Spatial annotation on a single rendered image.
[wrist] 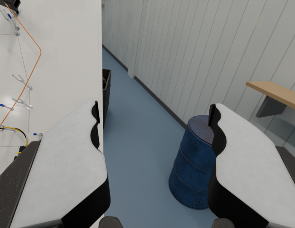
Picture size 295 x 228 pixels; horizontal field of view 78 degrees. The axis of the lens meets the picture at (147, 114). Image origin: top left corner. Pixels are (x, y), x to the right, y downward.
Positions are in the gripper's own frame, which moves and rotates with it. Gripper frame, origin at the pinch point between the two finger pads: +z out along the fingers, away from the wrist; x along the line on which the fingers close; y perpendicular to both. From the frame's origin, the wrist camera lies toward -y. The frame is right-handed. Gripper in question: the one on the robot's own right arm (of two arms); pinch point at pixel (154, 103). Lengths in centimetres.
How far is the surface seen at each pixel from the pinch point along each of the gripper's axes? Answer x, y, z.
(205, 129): 53, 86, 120
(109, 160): -41, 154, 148
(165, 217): 22, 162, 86
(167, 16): 36, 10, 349
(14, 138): -46, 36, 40
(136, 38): -22, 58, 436
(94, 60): -22, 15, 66
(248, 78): 112, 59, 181
